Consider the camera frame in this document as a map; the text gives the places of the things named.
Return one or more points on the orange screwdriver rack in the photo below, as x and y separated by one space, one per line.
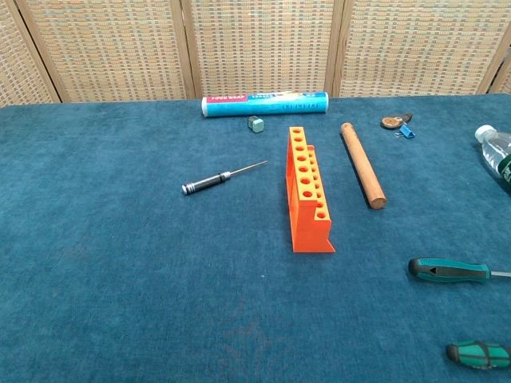
307 235

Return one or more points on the black silver precision screwdriver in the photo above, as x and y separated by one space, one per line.
207 182

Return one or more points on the small grey-green block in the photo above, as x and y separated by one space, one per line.
256 124

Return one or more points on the blue food wrap roll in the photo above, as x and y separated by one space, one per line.
271 107

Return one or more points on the wooden dowel rod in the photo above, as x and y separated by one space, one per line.
361 163

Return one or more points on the blue table cloth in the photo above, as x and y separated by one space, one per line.
120 259

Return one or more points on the blue binder clip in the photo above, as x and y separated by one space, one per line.
407 131

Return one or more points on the woven bamboo folding screen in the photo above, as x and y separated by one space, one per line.
120 48

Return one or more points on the clear water bottle green label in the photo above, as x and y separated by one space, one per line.
495 151

